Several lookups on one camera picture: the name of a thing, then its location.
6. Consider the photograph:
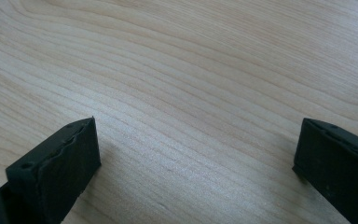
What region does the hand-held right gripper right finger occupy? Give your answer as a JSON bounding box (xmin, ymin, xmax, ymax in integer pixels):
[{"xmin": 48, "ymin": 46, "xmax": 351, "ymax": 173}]
[{"xmin": 292, "ymin": 118, "xmax": 358, "ymax": 224}]

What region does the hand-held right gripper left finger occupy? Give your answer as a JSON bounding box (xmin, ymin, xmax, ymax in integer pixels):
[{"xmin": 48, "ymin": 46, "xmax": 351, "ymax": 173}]
[{"xmin": 0, "ymin": 116, "xmax": 103, "ymax": 224}]

